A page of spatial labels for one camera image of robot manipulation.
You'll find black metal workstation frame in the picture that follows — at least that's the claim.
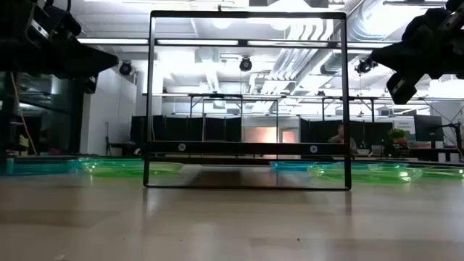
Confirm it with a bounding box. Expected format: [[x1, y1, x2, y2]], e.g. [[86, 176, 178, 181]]
[[188, 92, 280, 143], [321, 95, 378, 124]]

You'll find blue translucent plastic plate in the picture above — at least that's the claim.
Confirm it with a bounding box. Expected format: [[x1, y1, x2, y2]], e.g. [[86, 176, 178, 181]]
[[270, 160, 329, 173], [0, 159, 81, 177], [347, 162, 410, 170]]

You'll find small green office plant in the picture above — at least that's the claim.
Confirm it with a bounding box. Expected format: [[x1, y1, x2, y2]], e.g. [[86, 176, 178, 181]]
[[386, 128, 409, 146]]

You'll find black computer monitor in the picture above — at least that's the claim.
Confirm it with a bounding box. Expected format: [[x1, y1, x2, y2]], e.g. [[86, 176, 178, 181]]
[[413, 115, 444, 143]]

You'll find person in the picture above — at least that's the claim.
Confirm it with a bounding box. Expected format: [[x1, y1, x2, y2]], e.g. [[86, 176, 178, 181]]
[[328, 123, 358, 155]]

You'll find black metal shelf wooden board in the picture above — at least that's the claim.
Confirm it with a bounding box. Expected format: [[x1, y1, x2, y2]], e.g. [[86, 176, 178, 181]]
[[142, 9, 352, 191]]

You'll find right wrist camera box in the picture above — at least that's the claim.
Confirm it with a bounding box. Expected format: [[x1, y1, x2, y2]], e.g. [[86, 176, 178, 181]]
[[386, 70, 423, 106]]

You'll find white poster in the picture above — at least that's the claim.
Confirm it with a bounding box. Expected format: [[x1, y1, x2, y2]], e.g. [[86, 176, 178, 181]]
[[394, 118, 416, 141]]

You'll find green translucent plastic plate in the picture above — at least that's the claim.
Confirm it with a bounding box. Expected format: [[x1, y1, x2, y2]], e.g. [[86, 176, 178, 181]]
[[307, 163, 424, 185], [409, 165, 464, 181], [78, 161, 185, 179]]

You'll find yellow cable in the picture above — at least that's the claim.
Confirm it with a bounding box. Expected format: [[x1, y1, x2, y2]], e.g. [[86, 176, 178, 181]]
[[9, 72, 38, 156]]

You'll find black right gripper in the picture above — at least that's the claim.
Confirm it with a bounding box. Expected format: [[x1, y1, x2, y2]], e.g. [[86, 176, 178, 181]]
[[369, 0, 464, 80]]

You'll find black tripod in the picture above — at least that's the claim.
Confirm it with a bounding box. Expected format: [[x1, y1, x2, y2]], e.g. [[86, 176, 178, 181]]
[[104, 121, 114, 157]]

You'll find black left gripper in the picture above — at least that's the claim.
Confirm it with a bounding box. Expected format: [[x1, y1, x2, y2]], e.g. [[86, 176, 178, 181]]
[[30, 0, 120, 80]]

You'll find black table rig frame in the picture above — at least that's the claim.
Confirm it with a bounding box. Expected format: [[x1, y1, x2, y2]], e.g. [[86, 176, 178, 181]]
[[0, 154, 464, 167]]

